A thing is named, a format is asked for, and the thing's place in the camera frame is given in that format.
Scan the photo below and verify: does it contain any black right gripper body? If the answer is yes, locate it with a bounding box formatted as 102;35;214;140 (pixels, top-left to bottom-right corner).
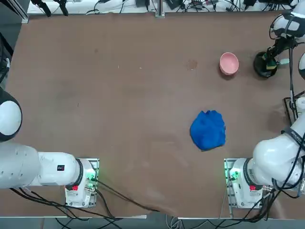
271;37;298;54

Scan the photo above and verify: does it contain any pink bowl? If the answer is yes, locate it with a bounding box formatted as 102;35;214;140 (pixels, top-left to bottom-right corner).
219;52;240;76

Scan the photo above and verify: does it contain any blue cloth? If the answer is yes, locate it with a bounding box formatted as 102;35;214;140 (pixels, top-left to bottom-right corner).
190;110;226;152

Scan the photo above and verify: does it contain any black electronic device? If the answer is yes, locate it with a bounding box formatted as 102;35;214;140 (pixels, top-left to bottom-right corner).
166;0;184;10

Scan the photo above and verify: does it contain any black pan with white handle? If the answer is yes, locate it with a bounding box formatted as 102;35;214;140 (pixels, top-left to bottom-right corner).
253;51;290;78

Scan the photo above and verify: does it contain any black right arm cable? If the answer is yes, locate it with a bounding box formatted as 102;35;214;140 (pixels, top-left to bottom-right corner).
287;20;301;120

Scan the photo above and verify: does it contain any aluminium rail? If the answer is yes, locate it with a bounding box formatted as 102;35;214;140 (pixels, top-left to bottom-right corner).
0;0;30;24

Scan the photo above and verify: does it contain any aluminium post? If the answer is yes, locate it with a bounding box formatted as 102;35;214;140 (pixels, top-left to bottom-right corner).
155;0;165;18

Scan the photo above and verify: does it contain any black right base cable bundle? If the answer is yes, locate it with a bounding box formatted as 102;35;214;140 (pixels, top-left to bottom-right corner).
219;186;305;224

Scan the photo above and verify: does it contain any white cable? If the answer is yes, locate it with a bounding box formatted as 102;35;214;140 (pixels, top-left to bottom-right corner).
165;213;184;229

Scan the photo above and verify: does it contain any black left arm cable bundle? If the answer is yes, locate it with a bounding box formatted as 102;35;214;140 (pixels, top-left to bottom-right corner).
9;187;122;221

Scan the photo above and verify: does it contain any black left base cable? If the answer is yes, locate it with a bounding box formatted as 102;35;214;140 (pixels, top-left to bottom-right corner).
96;180;160;213

